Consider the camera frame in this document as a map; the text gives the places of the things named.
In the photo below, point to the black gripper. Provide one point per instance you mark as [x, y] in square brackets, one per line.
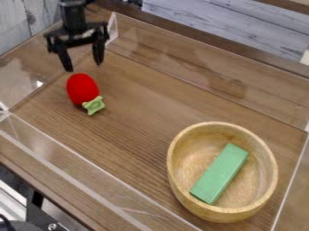
[77, 32]

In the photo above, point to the red plush strawberry toy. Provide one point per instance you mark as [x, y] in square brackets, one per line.
[84, 93]

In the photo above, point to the clear acrylic tray walls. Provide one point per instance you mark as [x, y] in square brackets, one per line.
[101, 164]

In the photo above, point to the clear acrylic corner bracket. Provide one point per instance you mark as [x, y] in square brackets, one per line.
[113, 28]

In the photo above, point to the wooden bowl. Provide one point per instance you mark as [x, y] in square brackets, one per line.
[192, 152]

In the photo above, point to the green rectangular block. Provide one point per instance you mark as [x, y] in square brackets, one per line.
[220, 174]

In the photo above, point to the black metal table bracket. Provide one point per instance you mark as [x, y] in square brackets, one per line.
[37, 216]

